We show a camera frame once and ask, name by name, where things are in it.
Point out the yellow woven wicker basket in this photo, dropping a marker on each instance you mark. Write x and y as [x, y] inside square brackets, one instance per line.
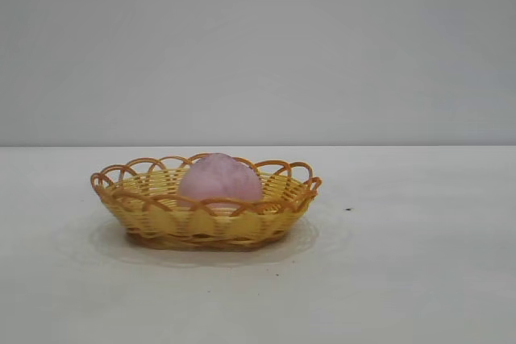
[242, 227]

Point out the pink peach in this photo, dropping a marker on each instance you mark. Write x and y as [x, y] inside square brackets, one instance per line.
[221, 183]

